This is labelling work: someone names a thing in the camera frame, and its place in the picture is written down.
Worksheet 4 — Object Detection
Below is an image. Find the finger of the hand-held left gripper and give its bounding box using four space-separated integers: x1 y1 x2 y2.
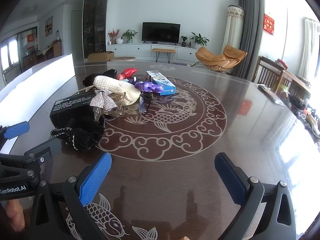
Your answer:
0 121 30 145
24 138 62 164

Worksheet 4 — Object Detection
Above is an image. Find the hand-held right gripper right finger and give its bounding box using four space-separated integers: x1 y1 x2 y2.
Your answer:
214 152 297 240

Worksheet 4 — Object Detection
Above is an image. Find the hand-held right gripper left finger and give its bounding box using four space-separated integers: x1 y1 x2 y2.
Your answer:
29 152 112 240

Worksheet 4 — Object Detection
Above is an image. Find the black soap box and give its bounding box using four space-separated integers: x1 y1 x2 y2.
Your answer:
49 91 97 127

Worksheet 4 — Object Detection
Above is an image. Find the rhinestone bow hair clip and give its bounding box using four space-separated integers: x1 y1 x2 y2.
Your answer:
90 90 125 124

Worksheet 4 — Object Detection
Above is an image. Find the dark patterned glass desktop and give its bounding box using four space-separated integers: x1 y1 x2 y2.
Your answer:
0 61 320 240

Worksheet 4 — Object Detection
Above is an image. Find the person's left hand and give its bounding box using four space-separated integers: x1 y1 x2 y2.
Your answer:
4 199 27 233

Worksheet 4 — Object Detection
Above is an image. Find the black velvet pouch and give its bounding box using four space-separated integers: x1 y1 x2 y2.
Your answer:
83 74 99 87

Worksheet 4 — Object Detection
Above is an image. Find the purple flower hair clip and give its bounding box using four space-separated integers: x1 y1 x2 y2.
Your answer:
126 79 164 94

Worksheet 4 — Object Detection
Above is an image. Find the wooden dining chair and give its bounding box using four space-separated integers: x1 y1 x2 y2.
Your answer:
256 56 288 90

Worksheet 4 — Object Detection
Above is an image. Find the red foil packet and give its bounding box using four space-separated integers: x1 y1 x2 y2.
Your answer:
117 67 138 80

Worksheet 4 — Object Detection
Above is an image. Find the cardboard box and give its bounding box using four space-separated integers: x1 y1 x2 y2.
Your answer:
87 51 115 62

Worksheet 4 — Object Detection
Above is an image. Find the blue carton box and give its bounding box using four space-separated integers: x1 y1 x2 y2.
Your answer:
151 77 176 95

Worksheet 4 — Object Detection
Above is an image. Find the long white blue box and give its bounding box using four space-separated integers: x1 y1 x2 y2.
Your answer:
146 70 167 82

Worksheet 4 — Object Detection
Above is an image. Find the orange lounge chair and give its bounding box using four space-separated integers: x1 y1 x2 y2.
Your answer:
192 44 248 72

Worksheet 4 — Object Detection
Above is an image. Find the white television cabinet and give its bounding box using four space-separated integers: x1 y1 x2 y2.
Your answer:
106 44 200 58

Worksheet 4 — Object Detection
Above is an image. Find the red flower arrangement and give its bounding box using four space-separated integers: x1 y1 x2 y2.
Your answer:
108 29 121 45

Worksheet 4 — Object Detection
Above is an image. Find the dark glass display cabinet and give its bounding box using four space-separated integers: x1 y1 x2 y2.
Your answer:
83 0 110 60

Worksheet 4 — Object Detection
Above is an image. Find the large leafy potted plant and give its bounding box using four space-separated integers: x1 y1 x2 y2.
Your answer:
189 32 210 48

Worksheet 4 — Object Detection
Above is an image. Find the wooden bench stool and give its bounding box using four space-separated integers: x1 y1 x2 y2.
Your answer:
152 48 176 63

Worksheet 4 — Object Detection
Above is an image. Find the green plant in glass vase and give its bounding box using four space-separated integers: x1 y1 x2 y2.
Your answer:
121 29 138 44

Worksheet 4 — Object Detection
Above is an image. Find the covered standing air conditioner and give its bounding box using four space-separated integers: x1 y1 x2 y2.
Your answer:
221 4 245 54

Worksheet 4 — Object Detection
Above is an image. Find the white sheer curtain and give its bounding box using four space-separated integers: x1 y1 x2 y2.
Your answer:
297 17 320 78

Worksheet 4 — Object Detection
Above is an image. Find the grey curtain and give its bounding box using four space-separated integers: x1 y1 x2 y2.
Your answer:
237 0 265 79

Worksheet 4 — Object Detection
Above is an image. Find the black television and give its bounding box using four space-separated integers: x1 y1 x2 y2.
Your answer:
142 22 181 43

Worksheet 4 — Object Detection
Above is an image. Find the framed wall painting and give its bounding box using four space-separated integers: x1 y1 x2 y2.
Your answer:
44 16 54 36

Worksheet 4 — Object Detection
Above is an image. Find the red wall hanging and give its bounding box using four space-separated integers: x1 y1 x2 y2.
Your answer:
263 14 275 35

